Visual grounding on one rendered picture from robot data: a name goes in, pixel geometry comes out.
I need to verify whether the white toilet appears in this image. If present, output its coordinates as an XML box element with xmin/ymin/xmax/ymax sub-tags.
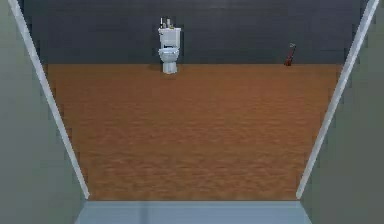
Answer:
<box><xmin>157</xmin><ymin>26</ymin><xmax>183</xmax><ymax>75</ymax></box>

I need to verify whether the red toilet plunger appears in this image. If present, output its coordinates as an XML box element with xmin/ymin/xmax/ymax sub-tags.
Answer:
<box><xmin>284</xmin><ymin>42</ymin><xmax>297</xmax><ymax>67</ymax></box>

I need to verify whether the white door frame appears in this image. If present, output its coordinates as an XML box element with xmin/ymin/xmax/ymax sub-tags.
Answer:
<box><xmin>7</xmin><ymin>0</ymin><xmax>381</xmax><ymax>201</ymax></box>

